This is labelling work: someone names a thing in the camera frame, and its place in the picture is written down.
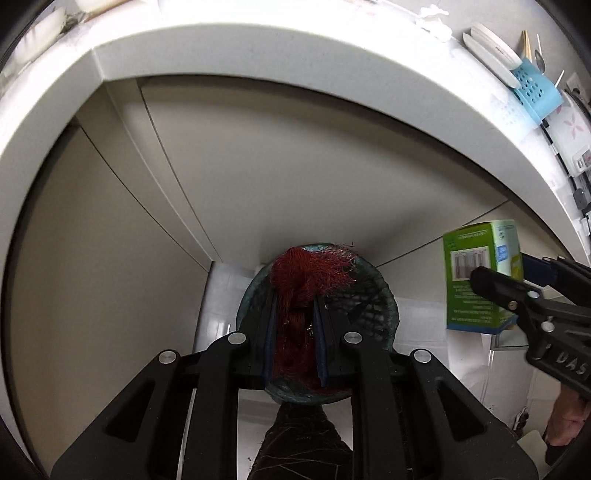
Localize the dark mesh trash bin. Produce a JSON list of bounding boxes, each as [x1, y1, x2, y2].
[[236, 243, 400, 404]]

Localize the white floral rice cooker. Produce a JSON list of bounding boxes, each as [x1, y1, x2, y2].
[[546, 90, 591, 177]]

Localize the blue plastic utensil holder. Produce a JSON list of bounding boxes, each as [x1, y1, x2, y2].
[[511, 58, 564, 125]]

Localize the brown patterned trousers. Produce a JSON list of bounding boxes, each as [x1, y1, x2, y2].
[[249, 402, 353, 480]]

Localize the wooden chopsticks in holder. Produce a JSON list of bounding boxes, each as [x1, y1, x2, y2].
[[520, 30, 534, 62]]

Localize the red mesh net bag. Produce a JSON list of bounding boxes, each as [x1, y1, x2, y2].
[[270, 245, 355, 390]]

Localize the white tissue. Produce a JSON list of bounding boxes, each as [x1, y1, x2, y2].
[[415, 4, 453, 37]]

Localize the blue patterned bowl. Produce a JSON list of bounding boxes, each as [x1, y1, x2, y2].
[[470, 22, 522, 71]]

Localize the green white medicine box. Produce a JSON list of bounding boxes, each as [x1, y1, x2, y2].
[[443, 220, 524, 334]]

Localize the person's right hand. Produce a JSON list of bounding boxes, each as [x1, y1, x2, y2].
[[545, 384, 590, 447]]

